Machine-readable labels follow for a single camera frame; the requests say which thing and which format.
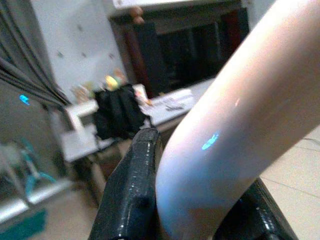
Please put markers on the grey curtain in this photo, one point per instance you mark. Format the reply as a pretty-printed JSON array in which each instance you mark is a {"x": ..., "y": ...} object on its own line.
[{"x": 27, "y": 50}]

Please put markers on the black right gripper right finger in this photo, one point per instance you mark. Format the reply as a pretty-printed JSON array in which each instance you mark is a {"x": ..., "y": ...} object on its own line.
[{"x": 260, "y": 215}]

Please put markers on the white low table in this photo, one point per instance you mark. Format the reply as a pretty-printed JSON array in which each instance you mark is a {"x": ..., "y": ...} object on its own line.
[{"x": 120, "y": 120}]

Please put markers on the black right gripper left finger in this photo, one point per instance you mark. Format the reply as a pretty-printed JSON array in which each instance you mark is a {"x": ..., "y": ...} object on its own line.
[{"x": 130, "y": 190}]

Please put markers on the yellow green toy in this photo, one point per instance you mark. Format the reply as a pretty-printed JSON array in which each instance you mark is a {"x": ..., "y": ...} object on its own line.
[{"x": 111, "y": 82}]

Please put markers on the dark wooden tv cabinet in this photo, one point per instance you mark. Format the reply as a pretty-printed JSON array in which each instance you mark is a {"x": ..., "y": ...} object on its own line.
[{"x": 185, "y": 47}]

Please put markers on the white paper sheet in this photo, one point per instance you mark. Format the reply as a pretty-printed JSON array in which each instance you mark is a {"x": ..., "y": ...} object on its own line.
[{"x": 172, "y": 102}]

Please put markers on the black cloth bag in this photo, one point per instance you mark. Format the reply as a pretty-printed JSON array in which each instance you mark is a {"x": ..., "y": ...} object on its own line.
[{"x": 117, "y": 112}]

